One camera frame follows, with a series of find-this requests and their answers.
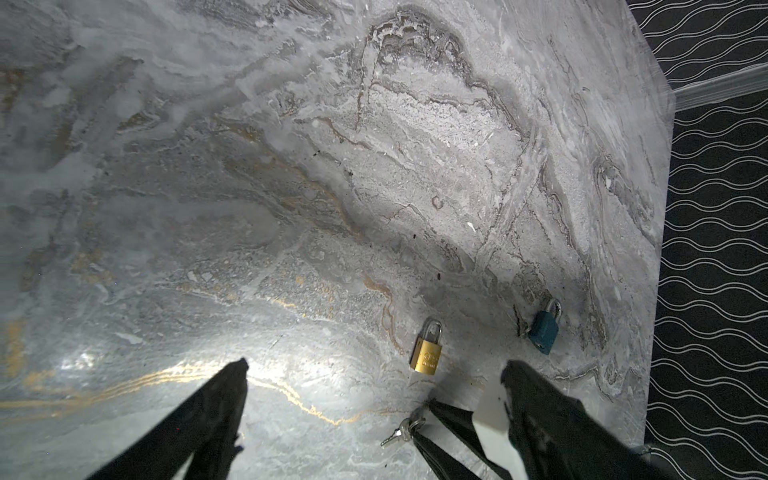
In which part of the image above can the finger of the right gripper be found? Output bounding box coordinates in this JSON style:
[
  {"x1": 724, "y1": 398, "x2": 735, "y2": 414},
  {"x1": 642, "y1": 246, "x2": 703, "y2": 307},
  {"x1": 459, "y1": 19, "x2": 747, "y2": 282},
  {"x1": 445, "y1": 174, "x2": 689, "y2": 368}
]
[
  {"x1": 427, "y1": 400, "x2": 512, "y2": 479},
  {"x1": 411, "y1": 431, "x2": 479, "y2": 480}
]

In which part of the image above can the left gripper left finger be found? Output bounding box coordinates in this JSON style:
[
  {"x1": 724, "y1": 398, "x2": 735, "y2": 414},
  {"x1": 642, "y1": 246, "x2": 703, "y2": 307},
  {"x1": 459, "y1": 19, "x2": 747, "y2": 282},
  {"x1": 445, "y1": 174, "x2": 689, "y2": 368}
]
[{"x1": 90, "y1": 358, "x2": 249, "y2": 479}]

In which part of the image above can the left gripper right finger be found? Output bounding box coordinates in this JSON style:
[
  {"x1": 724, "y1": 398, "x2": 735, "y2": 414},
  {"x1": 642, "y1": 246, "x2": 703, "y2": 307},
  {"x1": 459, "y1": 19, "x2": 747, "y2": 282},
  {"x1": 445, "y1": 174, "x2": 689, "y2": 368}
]
[{"x1": 500, "y1": 360, "x2": 668, "y2": 479}]

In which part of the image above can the brass padlock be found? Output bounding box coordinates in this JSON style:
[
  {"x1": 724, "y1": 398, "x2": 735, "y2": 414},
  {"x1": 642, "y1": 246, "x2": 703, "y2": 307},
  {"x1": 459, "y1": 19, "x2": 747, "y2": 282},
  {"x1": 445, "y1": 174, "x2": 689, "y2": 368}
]
[{"x1": 410, "y1": 317, "x2": 443, "y2": 376}]

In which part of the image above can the blue padlock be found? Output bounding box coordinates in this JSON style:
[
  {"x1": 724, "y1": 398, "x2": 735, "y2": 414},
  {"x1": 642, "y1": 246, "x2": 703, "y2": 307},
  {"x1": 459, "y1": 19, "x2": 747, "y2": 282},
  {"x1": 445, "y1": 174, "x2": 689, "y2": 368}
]
[{"x1": 527, "y1": 297, "x2": 562, "y2": 355}]

